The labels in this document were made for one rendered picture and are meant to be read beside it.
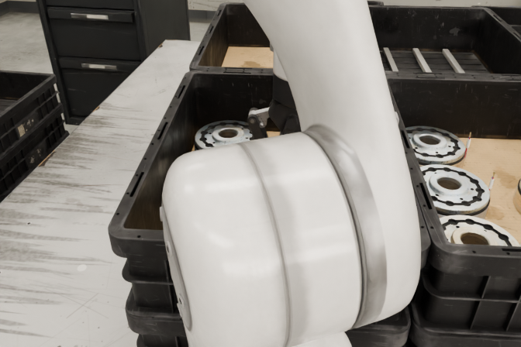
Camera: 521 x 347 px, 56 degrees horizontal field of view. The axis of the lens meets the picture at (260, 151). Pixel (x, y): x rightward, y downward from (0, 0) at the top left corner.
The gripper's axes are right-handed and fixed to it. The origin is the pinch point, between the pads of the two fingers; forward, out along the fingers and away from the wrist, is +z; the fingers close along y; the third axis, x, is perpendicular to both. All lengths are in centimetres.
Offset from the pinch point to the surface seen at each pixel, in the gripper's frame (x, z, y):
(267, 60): 50, 5, -8
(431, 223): -15.7, -5.7, 12.4
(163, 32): 158, 36, -62
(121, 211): -16.5, -5.6, -17.4
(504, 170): 9.4, 4.4, 29.9
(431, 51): 59, 5, 30
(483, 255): -19.7, -5.6, 16.0
